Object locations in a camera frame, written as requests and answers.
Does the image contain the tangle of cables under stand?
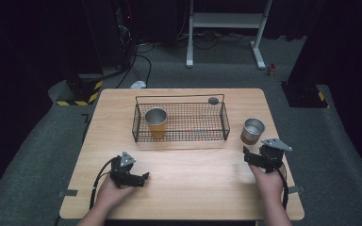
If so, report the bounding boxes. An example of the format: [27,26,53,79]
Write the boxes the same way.
[175,28,256,51]

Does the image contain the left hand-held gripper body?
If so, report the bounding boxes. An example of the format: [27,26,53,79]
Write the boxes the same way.
[108,151,138,190]

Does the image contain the person's right hand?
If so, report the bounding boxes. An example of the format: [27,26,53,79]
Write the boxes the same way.
[248,163,287,203]

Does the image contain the grey tape strip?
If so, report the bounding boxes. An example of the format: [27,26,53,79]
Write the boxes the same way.
[288,185,307,195]
[58,188,79,199]

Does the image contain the black wire basket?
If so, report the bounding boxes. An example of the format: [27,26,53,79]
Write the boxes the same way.
[131,93,231,143]

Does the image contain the orange metal-lined cup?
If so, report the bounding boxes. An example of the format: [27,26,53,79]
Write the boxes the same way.
[143,106,169,140]

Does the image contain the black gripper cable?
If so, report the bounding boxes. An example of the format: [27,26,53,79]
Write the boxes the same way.
[89,155,118,211]
[277,161,290,211]

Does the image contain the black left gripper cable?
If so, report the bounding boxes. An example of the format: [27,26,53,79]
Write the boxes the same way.
[89,155,118,211]

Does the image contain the black base with yellow mark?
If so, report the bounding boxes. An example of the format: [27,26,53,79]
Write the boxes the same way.
[280,80,331,109]

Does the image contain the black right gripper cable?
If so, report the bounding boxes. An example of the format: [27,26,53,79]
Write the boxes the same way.
[277,161,290,211]

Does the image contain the brown metal-lined cup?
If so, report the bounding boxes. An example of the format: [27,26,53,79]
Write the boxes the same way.
[239,117,267,146]

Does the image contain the black yellow-striped stand base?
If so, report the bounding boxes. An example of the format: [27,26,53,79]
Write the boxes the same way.
[56,73,104,107]

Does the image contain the black floor cable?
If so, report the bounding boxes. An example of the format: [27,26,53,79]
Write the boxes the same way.
[115,42,156,89]

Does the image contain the dark equipment rack with wires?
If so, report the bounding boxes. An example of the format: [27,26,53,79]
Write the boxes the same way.
[112,0,140,71]

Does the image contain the white power adapter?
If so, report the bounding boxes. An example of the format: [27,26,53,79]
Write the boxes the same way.
[129,80,148,89]

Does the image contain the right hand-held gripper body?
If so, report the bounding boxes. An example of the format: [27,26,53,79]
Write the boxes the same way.
[257,137,293,174]

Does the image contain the white metal stand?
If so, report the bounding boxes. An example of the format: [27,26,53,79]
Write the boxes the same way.
[185,0,274,71]

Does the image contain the person's left hand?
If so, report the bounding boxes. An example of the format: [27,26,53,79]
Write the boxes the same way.
[95,174,137,212]

